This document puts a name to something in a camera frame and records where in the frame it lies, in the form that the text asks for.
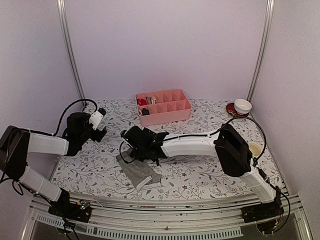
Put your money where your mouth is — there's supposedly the grey boxer briefs lettered band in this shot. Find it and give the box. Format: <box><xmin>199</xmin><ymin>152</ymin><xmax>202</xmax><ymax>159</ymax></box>
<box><xmin>116</xmin><ymin>150</ymin><xmax>162</xmax><ymax>192</ymax></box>

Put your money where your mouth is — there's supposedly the pink divided organizer box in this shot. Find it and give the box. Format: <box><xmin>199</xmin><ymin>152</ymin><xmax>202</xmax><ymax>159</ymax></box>
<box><xmin>135</xmin><ymin>88</ymin><xmax>192</xmax><ymax>126</ymax></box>

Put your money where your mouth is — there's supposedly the grey underwear cream waistband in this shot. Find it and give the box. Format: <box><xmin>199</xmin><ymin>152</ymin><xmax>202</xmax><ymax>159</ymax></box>
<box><xmin>146</xmin><ymin>95</ymin><xmax>157</xmax><ymax>105</ymax></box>

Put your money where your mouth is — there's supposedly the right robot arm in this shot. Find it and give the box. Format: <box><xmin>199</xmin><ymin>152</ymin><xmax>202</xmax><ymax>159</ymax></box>
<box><xmin>120</xmin><ymin>123</ymin><xmax>278</xmax><ymax>218</ymax></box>

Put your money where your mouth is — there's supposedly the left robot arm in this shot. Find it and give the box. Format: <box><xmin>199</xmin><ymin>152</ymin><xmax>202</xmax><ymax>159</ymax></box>
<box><xmin>0</xmin><ymin>108</ymin><xmax>107</xmax><ymax>217</ymax></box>

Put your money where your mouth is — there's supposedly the floral table cloth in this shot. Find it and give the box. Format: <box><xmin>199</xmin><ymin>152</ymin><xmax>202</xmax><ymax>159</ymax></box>
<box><xmin>51</xmin><ymin>99</ymin><xmax>285</xmax><ymax>201</ymax></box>

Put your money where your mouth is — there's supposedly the dark rolled cloth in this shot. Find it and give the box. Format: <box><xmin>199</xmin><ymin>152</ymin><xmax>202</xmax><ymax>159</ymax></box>
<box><xmin>141</xmin><ymin>108</ymin><xmax>150</xmax><ymax>116</ymax></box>

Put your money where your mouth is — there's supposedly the red rolled cloth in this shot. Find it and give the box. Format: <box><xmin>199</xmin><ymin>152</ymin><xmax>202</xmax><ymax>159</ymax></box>
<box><xmin>137</xmin><ymin>98</ymin><xmax>147</xmax><ymax>106</ymax></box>

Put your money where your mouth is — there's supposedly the red patterned saucer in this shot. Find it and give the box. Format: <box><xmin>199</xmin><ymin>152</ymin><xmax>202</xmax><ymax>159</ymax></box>
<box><xmin>226</xmin><ymin>102</ymin><xmax>249</xmax><ymax>117</ymax></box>

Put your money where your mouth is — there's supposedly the white small bowl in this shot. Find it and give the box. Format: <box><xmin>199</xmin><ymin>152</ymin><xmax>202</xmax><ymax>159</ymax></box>
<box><xmin>234</xmin><ymin>98</ymin><xmax>252</xmax><ymax>115</ymax></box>

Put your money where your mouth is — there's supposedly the cream ceramic mug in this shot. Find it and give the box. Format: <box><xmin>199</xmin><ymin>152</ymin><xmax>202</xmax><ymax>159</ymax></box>
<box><xmin>248</xmin><ymin>142</ymin><xmax>262</xmax><ymax>158</ymax></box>

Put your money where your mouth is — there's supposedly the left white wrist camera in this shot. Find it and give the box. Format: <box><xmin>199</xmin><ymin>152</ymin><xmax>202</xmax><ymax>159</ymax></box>
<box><xmin>88</xmin><ymin>107</ymin><xmax>107</xmax><ymax>130</ymax></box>

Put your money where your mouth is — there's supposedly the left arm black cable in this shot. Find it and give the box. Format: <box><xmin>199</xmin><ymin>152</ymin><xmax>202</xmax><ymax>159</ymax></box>
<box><xmin>0</xmin><ymin>98</ymin><xmax>98</xmax><ymax>197</ymax></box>

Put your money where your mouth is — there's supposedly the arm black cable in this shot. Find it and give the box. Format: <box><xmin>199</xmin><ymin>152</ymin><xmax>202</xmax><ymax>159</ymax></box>
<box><xmin>0</xmin><ymin>98</ymin><xmax>98</xmax><ymax>197</ymax></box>
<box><xmin>118</xmin><ymin>116</ymin><xmax>292</xmax><ymax>226</ymax></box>

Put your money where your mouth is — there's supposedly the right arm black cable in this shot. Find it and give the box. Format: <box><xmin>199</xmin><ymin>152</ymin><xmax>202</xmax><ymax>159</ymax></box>
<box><xmin>118</xmin><ymin>116</ymin><xmax>292</xmax><ymax>226</ymax></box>

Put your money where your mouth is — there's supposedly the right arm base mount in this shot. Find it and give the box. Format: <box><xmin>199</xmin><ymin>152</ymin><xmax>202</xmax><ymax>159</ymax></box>
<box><xmin>241</xmin><ymin>198</ymin><xmax>285</xmax><ymax>223</ymax></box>

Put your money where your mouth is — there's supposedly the left aluminium frame post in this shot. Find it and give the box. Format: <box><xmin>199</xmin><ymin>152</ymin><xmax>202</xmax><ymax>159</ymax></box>
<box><xmin>56</xmin><ymin>0</ymin><xmax>85</xmax><ymax>99</ymax></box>

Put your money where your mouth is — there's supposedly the aluminium frame post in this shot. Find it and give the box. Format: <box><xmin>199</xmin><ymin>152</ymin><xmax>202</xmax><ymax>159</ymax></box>
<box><xmin>247</xmin><ymin>0</ymin><xmax>275</xmax><ymax>102</ymax></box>
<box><xmin>56</xmin><ymin>0</ymin><xmax>85</xmax><ymax>99</ymax></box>

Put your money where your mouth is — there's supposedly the right aluminium frame post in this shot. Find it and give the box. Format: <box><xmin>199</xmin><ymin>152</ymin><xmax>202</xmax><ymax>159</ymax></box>
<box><xmin>247</xmin><ymin>0</ymin><xmax>275</xmax><ymax>102</ymax></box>

